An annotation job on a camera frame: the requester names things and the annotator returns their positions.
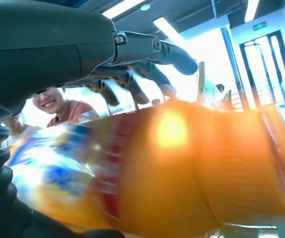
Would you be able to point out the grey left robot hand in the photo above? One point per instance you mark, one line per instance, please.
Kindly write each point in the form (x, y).
(45, 46)

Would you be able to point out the orange bottle with clear cap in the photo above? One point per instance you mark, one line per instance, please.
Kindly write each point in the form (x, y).
(172, 170)

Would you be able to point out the person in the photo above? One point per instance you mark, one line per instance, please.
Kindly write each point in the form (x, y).
(68, 111)
(219, 95)
(18, 131)

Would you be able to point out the long ceiling light strip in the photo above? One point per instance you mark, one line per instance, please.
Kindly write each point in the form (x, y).
(122, 8)
(167, 29)
(252, 10)

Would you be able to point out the round ceiling light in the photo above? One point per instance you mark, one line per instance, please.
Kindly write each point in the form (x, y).
(145, 7)

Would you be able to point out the dark building pillar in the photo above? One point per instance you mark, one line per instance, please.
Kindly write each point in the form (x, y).
(231, 59)

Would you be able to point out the black framed glass door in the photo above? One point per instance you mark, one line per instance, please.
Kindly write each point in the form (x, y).
(256, 72)

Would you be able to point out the green exit sign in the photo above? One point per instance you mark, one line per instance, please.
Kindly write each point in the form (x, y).
(260, 26)

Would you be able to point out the wooden post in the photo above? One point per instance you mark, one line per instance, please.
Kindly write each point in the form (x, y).
(201, 82)

